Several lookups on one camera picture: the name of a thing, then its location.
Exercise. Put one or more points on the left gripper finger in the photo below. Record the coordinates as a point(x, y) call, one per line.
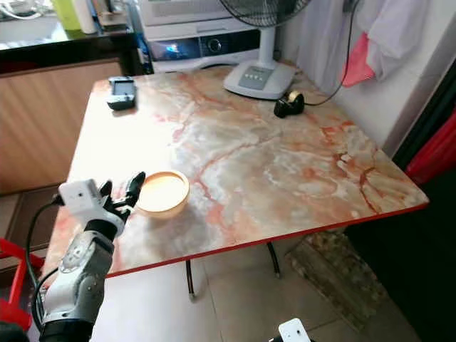
point(107, 191)
point(135, 189)

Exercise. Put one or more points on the orange plastic bowl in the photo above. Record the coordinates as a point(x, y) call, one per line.
point(164, 194)

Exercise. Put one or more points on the wooden cabinet with black counter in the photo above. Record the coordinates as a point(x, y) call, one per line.
point(43, 125)

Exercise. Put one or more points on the small black electronic device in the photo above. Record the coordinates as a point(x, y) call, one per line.
point(122, 94)

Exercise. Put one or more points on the black metal table leg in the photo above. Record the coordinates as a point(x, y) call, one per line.
point(189, 279)
point(273, 260)

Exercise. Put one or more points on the red plastic stool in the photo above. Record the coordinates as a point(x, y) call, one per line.
point(18, 256)

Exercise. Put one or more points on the white washing machine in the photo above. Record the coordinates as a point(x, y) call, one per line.
point(185, 46)

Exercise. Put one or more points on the white standing fan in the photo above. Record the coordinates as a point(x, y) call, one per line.
point(258, 77)

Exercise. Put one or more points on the black tape dispenser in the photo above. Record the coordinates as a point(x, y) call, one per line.
point(288, 107)

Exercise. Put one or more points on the white bottle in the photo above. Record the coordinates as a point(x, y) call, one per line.
point(87, 16)

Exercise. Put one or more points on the green bottle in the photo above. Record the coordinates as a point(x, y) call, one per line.
point(64, 14)

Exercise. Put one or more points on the speckled stone slab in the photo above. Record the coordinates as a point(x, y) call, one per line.
point(335, 281)

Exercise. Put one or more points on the pink cloth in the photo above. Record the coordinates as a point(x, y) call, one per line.
point(358, 65)

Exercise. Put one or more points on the tall black cabinet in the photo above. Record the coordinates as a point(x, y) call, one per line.
point(420, 263)

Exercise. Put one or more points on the red plastic object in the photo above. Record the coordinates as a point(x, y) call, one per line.
point(434, 149)

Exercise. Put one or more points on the white hanging cloth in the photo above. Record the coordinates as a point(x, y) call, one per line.
point(399, 28)

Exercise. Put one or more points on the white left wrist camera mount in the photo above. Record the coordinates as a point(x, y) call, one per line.
point(82, 197)

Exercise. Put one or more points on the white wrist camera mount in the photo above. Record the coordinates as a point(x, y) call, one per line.
point(82, 197)
point(294, 331)

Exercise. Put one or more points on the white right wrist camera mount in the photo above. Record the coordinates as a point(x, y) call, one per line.
point(294, 331)

